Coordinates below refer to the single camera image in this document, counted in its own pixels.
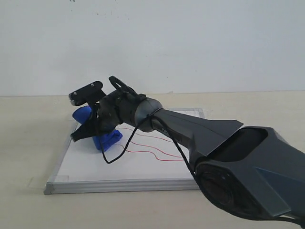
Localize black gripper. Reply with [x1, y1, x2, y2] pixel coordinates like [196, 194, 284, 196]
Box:
[70, 93, 123, 142]

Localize blue cloth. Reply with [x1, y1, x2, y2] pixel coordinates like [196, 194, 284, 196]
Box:
[72, 106, 123, 151]

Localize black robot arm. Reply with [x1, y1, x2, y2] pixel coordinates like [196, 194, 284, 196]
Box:
[69, 92, 305, 227]

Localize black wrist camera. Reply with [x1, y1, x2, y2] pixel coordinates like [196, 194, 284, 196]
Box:
[68, 81, 106, 106]

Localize white board with aluminium frame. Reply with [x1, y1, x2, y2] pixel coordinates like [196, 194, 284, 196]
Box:
[43, 107, 206, 196]

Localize black braided cable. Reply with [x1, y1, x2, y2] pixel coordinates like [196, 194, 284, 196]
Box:
[94, 75, 305, 226]

